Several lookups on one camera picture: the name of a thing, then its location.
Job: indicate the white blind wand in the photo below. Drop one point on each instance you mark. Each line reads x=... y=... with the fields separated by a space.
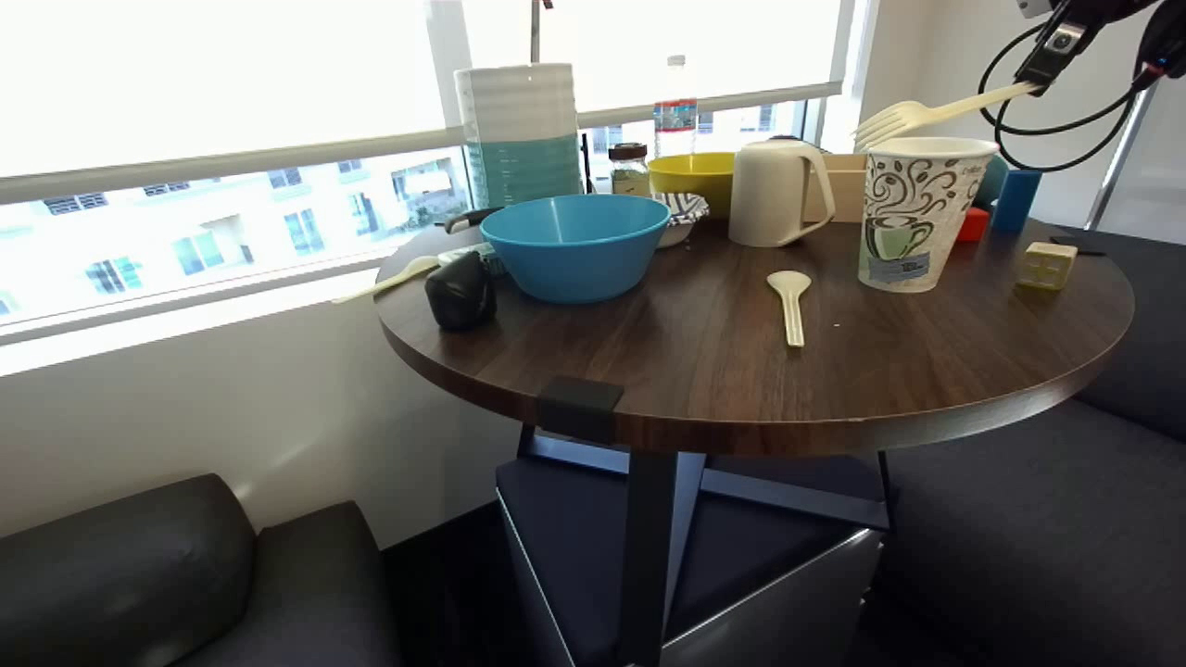
x=537 y=32

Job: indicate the grey metal partition frame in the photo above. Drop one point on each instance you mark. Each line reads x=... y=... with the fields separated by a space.
x=1117 y=150

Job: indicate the dark grey fabric sofa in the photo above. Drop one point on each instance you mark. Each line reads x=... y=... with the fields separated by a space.
x=1050 y=520

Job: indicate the yellow bowl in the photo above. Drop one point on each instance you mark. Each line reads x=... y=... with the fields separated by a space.
x=690 y=175

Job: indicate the light wooden box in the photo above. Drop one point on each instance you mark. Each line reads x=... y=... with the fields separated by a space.
x=845 y=187

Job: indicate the patterned paper cup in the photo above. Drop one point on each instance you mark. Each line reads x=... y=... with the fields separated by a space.
x=920 y=236

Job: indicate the cream plastic spoon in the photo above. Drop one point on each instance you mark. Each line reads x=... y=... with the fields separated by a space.
x=789 y=290

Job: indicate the pale yellow cube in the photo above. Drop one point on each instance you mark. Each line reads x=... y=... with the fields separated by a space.
x=1045 y=269

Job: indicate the blue cylinder block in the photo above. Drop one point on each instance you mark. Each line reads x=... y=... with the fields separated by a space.
x=1021 y=203

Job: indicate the glass jar with dark lid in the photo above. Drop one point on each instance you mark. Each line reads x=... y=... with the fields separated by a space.
x=629 y=171

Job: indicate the clear plastic water bottle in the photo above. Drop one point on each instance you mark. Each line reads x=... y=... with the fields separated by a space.
x=676 y=116

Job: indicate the blue plastic bowl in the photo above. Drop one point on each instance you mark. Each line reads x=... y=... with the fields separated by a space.
x=574 y=263

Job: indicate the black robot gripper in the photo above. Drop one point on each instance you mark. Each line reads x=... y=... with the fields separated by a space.
x=1096 y=8

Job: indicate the cream plastic fork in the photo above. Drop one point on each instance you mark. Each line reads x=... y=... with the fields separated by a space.
x=914 y=116

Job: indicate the white and teal container stack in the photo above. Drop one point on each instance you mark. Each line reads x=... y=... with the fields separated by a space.
x=520 y=124

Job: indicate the white window frame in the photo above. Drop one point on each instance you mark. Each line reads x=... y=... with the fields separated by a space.
x=449 y=74

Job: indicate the thin black pen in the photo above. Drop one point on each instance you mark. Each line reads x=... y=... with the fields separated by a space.
x=1092 y=249

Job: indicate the black clamp on table edge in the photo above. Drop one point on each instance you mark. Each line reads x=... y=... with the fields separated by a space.
x=580 y=408

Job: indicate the black leather sofa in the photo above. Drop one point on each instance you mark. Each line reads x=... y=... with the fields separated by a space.
x=122 y=578

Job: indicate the table pedestal with cross bars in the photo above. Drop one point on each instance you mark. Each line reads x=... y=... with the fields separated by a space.
x=648 y=542

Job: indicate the patterned small plate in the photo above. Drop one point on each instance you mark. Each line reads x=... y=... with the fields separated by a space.
x=683 y=215

